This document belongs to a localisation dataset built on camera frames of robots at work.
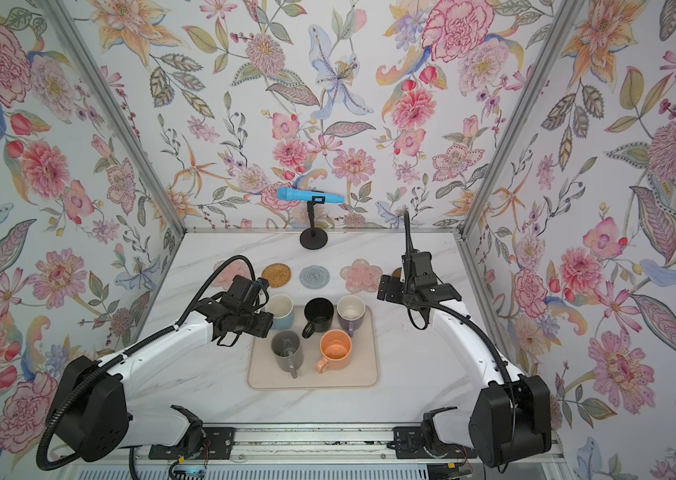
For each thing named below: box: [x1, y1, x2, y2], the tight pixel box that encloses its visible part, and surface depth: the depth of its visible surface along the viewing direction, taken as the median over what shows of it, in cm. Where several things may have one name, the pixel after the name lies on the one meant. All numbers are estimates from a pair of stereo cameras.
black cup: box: [302, 297, 335, 339], surface depth 90 cm
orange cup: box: [316, 329, 353, 374], surface depth 86 cm
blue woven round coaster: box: [299, 264, 331, 290], surface depth 109 cm
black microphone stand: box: [299, 196, 328, 250], surface depth 120 cm
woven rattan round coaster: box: [261, 263, 291, 289], surface depth 109 cm
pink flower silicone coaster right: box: [340, 258, 383, 294], surface depth 110 cm
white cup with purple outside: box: [336, 294, 366, 337], surface depth 92 cm
